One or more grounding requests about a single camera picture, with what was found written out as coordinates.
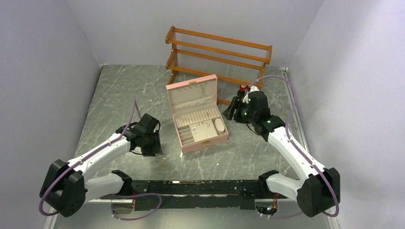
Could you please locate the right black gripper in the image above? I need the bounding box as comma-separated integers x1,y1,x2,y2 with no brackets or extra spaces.
223,96,256,124

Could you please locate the pink jewelry box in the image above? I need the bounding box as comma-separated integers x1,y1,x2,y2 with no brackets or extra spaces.
166,74,229,153

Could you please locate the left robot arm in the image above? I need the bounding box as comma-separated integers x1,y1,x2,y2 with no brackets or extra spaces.
39,114,161,217

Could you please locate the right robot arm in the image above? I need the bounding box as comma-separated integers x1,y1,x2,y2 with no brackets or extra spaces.
223,90,340,217

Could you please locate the wooden two-tier shelf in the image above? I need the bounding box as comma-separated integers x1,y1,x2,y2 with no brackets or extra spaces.
165,26,273,87

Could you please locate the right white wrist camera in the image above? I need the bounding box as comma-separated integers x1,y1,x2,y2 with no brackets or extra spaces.
242,86,254,104

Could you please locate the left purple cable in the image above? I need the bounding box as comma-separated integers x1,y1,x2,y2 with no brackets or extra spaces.
38,96,141,217

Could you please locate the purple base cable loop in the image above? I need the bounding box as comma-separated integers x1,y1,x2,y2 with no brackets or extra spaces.
110,193,162,221

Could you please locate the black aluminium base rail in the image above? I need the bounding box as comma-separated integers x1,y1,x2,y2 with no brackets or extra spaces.
85,179,317,211

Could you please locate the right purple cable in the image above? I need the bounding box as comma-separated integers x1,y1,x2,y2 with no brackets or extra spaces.
248,75,341,219

